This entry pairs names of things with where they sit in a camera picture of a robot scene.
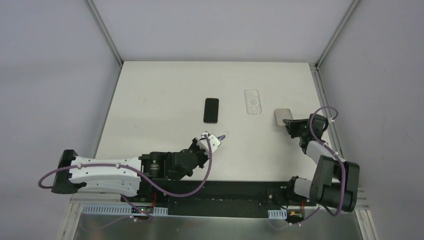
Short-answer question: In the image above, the black smartphone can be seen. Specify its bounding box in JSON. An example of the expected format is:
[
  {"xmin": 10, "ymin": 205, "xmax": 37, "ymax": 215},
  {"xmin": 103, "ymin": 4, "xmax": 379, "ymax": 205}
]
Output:
[{"xmin": 203, "ymin": 98, "xmax": 220, "ymax": 124}]

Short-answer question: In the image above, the right white cable duct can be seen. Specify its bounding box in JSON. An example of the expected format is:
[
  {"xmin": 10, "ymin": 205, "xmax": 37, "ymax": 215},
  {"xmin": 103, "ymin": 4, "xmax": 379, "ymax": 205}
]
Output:
[{"xmin": 267, "ymin": 208, "xmax": 287, "ymax": 220}]

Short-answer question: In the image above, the left white cable duct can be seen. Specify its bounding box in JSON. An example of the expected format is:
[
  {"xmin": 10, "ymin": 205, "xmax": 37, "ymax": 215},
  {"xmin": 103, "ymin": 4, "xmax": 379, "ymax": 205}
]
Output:
[{"xmin": 82, "ymin": 204, "xmax": 169, "ymax": 217}]

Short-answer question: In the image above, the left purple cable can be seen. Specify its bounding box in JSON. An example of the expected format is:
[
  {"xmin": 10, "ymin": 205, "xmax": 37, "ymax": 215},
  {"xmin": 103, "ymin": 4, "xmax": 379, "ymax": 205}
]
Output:
[{"xmin": 37, "ymin": 134, "xmax": 214, "ymax": 222}]

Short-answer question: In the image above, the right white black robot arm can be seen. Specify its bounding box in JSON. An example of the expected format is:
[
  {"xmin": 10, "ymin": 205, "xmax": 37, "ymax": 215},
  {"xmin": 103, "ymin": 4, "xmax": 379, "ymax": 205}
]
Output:
[{"xmin": 282, "ymin": 114, "xmax": 360, "ymax": 215}]

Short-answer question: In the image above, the white cable duct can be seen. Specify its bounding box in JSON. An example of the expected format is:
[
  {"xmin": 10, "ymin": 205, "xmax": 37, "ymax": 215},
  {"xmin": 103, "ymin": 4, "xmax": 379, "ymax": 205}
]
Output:
[
  {"xmin": 267, "ymin": 208, "xmax": 287, "ymax": 220},
  {"xmin": 82, "ymin": 204, "xmax": 169, "ymax": 217}
]

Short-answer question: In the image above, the clear phone case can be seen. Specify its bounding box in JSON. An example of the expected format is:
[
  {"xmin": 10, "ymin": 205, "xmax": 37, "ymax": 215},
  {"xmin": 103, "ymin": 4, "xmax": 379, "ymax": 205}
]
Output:
[{"xmin": 244, "ymin": 89, "xmax": 262, "ymax": 115}]

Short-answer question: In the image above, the aluminium frame rail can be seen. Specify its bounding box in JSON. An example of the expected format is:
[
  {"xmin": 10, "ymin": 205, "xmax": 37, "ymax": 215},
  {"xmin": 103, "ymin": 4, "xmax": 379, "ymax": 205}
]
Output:
[{"xmin": 70, "ymin": 192, "xmax": 126, "ymax": 204}]

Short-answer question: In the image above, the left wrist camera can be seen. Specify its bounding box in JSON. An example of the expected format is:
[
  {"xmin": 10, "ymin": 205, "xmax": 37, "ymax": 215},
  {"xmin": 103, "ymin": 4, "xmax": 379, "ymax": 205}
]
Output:
[{"xmin": 196, "ymin": 131, "xmax": 226, "ymax": 155}]

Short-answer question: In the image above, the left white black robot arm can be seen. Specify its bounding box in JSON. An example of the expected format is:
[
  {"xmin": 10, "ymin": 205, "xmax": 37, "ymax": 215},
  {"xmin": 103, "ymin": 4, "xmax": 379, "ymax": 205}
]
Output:
[{"xmin": 49, "ymin": 132, "xmax": 222, "ymax": 203}]

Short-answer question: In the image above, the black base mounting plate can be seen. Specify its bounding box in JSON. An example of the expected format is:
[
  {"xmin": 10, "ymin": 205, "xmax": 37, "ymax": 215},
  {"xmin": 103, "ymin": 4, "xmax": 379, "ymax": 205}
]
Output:
[{"xmin": 129, "ymin": 181, "xmax": 316, "ymax": 219}]

